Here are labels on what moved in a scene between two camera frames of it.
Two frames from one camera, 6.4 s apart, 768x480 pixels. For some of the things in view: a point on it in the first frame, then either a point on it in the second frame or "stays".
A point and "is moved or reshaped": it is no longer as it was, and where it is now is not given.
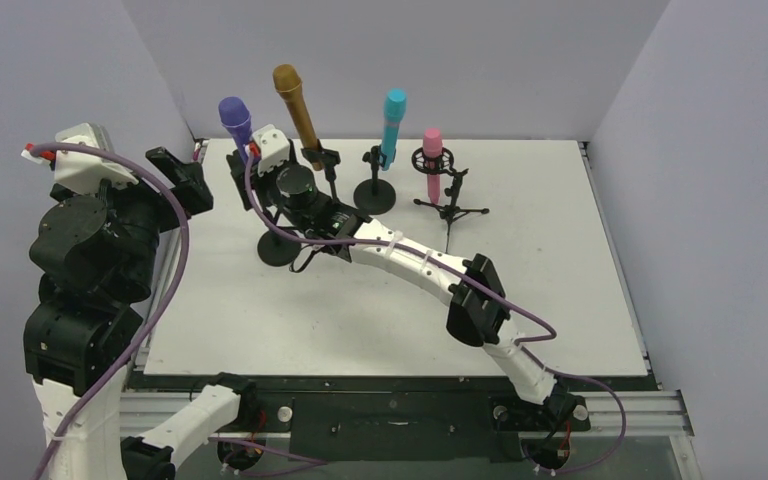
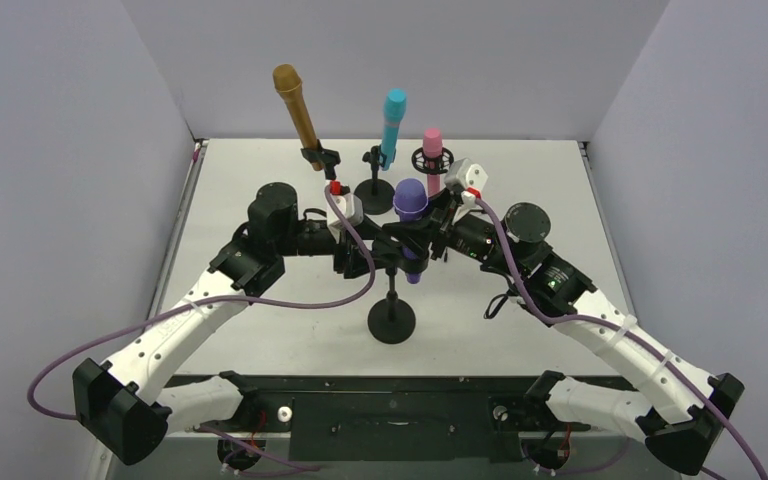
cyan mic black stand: [375, 196] stays
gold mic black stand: [329, 157] stays
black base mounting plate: [458, 417] stays
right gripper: [244, 183] -> [442, 223]
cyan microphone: [395, 107] stays
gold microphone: [289, 81] stays
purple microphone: [235, 116] -> [411, 201]
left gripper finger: [160, 157] -> [369, 230]
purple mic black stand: [277, 250] is moved or reshaped
